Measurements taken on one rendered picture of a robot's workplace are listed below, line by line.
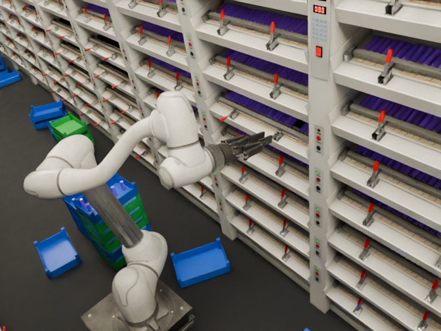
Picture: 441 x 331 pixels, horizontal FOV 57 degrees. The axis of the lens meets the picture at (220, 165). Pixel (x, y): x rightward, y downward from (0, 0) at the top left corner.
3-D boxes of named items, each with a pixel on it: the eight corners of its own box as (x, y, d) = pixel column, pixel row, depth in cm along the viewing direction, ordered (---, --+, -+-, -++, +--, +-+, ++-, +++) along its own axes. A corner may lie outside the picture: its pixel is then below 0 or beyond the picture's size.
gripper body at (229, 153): (226, 151, 132) (247, 142, 137) (209, 141, 137) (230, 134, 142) (225, 171, 135) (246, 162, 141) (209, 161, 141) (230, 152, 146)
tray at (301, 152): (311, 166, 157) (306, 150, 150) (212, 115, 197) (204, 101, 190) (342, 131, 162) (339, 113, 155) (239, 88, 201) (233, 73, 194)
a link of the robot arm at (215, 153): (195, 143, 134) (209, 138, 137) (195, 167, 138) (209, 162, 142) (212, 154, 128) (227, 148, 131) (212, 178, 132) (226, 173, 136)
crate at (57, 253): (82, 262, 253) (77, 253, 249) (50, 280, 246) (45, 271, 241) (67, 234, 274) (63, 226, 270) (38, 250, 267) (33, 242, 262)
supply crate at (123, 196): (95, 224, 220) (90, 214, 215) (76, 209, 232) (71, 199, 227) (138, 193, 235) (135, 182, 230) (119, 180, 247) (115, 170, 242)
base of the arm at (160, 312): (142, 347, 174) (138, 340, 171) (115, 316, 188) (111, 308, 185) (175, 318, 182) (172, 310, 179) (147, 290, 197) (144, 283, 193)
